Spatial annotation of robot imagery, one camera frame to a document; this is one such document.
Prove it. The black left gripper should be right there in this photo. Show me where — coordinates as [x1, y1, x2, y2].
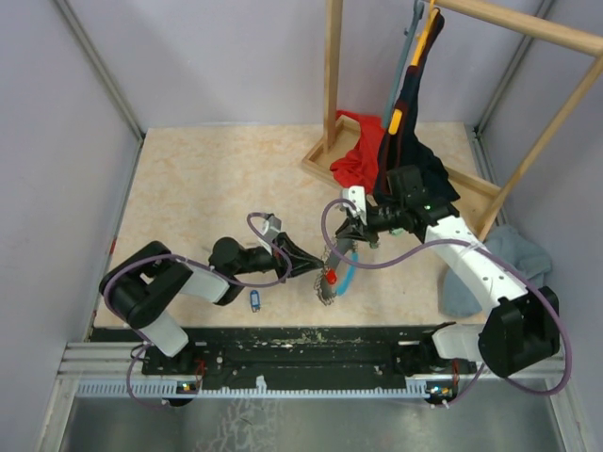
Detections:
[234, 232, 324, 283]

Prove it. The red tag key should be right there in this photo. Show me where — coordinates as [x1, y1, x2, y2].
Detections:
[324, 268, 337, 285]

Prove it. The large keyring with blue grip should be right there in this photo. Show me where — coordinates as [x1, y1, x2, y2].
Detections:
[314, 236, 360, 306]

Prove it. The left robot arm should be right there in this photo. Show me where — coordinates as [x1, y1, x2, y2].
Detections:
[99, 233, 323, 374]

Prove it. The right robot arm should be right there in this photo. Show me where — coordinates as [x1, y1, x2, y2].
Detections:
[335, 166, 561, 378]

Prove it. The blue tag key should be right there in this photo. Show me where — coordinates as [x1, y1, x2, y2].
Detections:
[249, 289, 267, 314]

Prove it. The red t-shirt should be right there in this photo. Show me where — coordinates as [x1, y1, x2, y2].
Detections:
[330, 109, 384, 195]

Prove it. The navy jersey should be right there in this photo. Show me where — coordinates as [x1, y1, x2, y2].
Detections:
[372, 8, 460, 204]

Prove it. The light blue t-shirt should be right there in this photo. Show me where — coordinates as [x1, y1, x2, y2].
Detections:
[440, 224, 552, 318]

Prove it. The grey-blue hanger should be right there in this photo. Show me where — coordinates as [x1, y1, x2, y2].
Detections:
[381, 0, 425, 129]

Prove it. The yellow hanger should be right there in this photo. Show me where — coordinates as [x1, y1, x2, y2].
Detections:
[388, 0, 437, 135]

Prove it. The wooden clothes rack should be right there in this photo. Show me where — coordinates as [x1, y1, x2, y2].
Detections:
[301, 0, 603, 247]

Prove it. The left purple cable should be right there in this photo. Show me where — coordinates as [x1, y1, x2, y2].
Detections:
[103, 212, 293, 412]

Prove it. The purple cable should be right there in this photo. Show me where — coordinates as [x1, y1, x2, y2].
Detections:
[103, 212, 293, 412]
[320, 197, 574, 408]

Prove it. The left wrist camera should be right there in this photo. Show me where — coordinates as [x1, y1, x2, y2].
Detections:
[261, 214, 282, 242]

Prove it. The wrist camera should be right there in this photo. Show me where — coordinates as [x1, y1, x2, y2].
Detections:
[341, 186, 367, 225]
[261, 214, 282, 242]

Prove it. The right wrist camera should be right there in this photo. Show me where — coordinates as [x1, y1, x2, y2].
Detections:
[341, 186, 367, 225]

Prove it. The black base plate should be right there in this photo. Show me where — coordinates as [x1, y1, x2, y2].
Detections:
[140, 325, 478, 394]

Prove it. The white cable duct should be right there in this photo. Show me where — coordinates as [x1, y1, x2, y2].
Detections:
[76, 376, 451, 399]

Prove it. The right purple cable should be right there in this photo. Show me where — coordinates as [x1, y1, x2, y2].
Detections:
[320, 197, 574, 408]

